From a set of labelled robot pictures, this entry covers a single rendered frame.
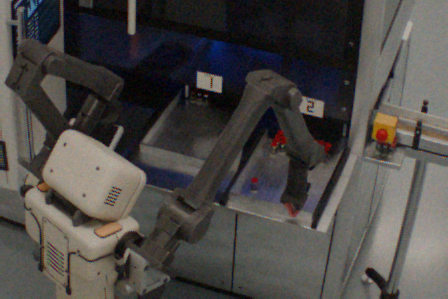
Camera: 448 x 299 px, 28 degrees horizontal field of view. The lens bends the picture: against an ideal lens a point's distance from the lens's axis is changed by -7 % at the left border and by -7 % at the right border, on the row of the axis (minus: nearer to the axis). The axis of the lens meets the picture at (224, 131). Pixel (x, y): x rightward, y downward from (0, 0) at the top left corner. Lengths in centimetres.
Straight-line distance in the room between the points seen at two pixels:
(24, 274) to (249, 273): 96
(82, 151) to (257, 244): 136
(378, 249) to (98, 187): 209
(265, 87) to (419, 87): 301
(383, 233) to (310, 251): 80
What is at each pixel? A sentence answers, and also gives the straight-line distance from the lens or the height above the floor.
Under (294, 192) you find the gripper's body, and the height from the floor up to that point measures 101.
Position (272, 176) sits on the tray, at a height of 88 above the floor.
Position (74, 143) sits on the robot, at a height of 138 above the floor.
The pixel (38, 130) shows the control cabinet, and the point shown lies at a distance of 309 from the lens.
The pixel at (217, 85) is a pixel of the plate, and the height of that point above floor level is 102.
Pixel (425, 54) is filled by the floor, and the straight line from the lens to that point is 547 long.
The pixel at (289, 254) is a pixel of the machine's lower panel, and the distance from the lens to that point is 343.
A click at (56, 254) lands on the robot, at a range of 231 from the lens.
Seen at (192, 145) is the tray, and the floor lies 88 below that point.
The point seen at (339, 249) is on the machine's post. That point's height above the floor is 46.
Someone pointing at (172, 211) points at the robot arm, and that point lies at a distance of 221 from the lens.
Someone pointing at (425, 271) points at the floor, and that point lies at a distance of 399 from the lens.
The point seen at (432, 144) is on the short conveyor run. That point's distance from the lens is 312.
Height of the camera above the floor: 271
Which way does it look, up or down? 36 degrees down
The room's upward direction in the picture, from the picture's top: 3 degrees clockwise
